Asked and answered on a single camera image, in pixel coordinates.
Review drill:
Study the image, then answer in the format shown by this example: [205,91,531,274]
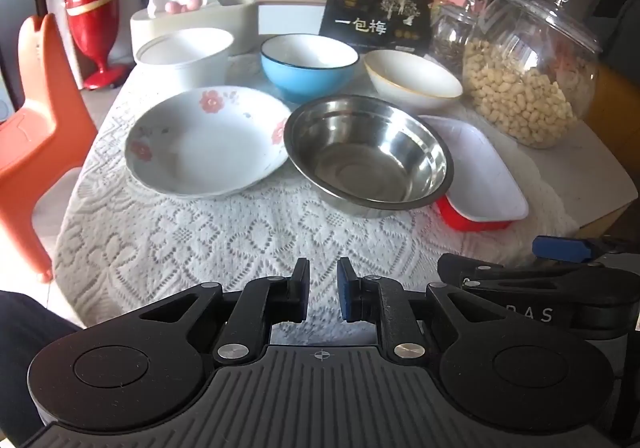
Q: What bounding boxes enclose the orange plastic chair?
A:
[0,13,99,284]

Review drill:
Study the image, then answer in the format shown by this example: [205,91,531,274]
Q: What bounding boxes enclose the small glass jar of seeds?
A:
[430,0,484,79]

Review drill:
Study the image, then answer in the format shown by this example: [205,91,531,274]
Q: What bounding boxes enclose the stainless steel bowl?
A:
[283,95,454,219]

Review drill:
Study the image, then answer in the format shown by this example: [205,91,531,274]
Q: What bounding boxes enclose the large glass jar of peanuts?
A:
[462,0,601,149]

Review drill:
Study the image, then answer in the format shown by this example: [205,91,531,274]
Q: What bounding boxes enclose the white bowl with gold rim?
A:
[363,50,464,113]

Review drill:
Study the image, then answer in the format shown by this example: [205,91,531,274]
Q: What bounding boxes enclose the black snack box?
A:
[319,0,435,54]

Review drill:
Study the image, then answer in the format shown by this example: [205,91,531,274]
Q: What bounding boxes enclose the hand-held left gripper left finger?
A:
[135,257,311,370]

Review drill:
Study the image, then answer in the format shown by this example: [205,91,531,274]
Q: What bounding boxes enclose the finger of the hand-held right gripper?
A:
[531,235,626,263]
[436,253,505,286]

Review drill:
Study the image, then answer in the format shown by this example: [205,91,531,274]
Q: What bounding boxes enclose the white plastic bowl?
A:
[135,27,235,97]

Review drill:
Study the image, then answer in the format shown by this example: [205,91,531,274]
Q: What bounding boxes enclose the white floral plate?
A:
[125,86,292,200]

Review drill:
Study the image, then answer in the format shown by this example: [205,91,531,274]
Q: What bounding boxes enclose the blue enamel bowl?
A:
[260,33,360,104]

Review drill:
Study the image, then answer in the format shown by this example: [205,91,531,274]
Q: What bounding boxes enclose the white lace tablecloth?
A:
[52,51,581,329]

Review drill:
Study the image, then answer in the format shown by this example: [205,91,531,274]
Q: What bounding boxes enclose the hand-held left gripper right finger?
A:
[337,255,501,365]

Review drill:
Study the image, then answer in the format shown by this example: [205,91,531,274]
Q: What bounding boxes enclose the white and red rectangular tray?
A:
[417,115,530,233]

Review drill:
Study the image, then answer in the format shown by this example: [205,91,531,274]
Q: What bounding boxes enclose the red trash can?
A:
[65,0,132,90]

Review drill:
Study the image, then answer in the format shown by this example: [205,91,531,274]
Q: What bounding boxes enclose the cream tissue box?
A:
[131,0,258,65]

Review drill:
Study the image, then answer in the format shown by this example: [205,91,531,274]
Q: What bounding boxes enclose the person's leg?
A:
[0,289,83,429]

